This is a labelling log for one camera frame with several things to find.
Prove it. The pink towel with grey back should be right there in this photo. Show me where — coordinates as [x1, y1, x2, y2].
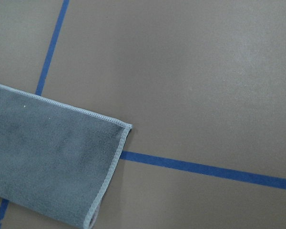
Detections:
[0, 84, 132, 229]

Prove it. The blue tape line lengthwise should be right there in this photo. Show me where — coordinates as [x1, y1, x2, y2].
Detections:
[0, 0, 70, 228]

